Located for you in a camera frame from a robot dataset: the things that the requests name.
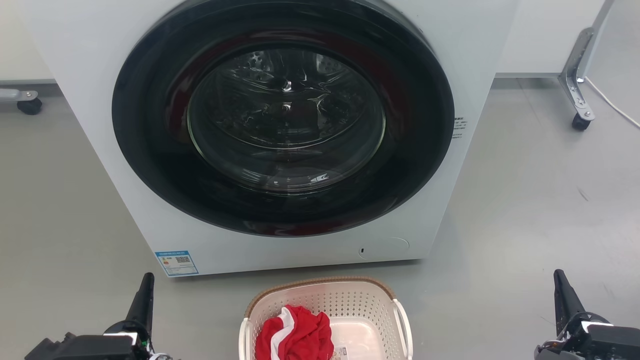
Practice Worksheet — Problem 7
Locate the white partition panel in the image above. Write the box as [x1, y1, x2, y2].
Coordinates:
[494, 0, 609, 79]

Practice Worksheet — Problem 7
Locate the white front-load washing machine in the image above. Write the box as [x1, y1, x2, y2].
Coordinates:
[18, 0, 521, 277]

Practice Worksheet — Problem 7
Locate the cream perforated plastic laundry basket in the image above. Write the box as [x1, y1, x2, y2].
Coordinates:
[238, 276, 414, 360]

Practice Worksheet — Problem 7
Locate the round black glass washer door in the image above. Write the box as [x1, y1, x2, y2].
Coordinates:
[111, 0, 455, 238]

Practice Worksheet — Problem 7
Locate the blue QR label sticker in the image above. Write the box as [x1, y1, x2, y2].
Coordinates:
[154, 250, 199, 277]

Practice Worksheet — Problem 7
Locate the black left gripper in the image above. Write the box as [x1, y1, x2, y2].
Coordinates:
[24, 272, 173, 360]

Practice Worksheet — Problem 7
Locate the red and white garment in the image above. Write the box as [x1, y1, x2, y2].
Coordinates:
[255, 305, 335, 360]

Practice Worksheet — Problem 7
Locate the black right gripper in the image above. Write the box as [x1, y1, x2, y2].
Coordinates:
[534, 269, 640, 360]

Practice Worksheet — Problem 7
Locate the white cable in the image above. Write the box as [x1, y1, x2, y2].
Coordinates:
[584, 76, 640, 130]

